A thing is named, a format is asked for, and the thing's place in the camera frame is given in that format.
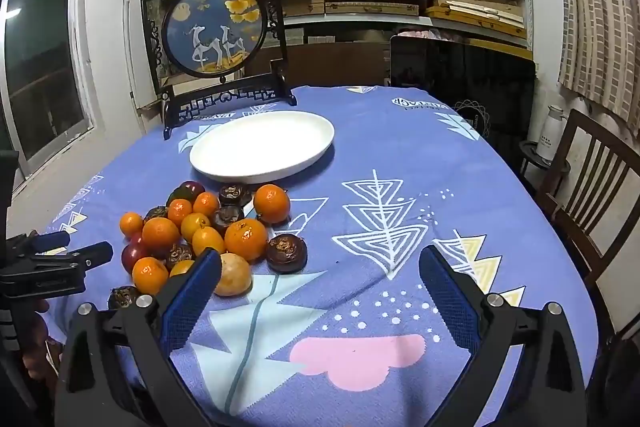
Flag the person's left hand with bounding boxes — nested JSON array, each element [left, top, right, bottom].
[[22, 301, 64, 381]]

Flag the dark carved wooden frame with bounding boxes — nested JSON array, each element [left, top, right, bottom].
[[140, 0, 168, 95]]

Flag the striped curtain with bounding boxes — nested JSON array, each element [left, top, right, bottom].
[[550, 0, 640, 128]]

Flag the black folding panel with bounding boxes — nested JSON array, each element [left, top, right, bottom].
[[389, 34, 538, 142]]

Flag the blue printed tablecloth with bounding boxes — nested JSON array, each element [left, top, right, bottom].
[[37, 84, 601, 427]]

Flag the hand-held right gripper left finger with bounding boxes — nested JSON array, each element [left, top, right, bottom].
[[52, 249, 223, 427]]

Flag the white oval plate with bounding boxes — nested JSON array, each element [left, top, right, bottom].
[[189, 110, 336, 185]]

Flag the black round side table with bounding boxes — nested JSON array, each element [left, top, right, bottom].
[[517, 139, 571, 180]]

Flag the brown wooden board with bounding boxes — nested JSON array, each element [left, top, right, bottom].
[[245, 42, 391, 88]]

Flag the pile of mandarins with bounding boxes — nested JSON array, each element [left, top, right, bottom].
[[119, 212, 269, 297]]

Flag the pink cloth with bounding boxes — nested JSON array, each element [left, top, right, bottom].
[[395, 28, 436, 42]]

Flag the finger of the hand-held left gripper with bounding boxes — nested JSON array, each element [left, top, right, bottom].
[[7, 231, 71, 256], [30, 241, 114, 276]]

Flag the wooden chair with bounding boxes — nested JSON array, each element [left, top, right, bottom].
[[532, 108, 640, 293]]

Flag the mandarin with green leaf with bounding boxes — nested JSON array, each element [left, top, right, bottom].
[[166, 187, 194, 228]]

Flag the round orange mandarin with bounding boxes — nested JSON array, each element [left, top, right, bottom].
[[193, 192, 221, 218], [253, 183, 292, 225]]

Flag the yellow passion fruit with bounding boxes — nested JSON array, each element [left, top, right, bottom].
[[214, 253, 252, 298]]

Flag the round deer screen on stand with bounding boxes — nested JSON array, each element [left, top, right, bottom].
[[152, 0, 296, 142]]

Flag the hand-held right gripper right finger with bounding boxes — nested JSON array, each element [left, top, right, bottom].
[[418, 245, 587, 427]]

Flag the dark red plum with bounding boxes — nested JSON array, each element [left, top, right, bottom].
[[179, 180, 206, 202]]

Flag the white thermos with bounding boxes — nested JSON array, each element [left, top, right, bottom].
[[536, 104, 569, 162]]

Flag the window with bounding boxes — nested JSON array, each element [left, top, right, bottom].
[[0, 0, 98, 188]]

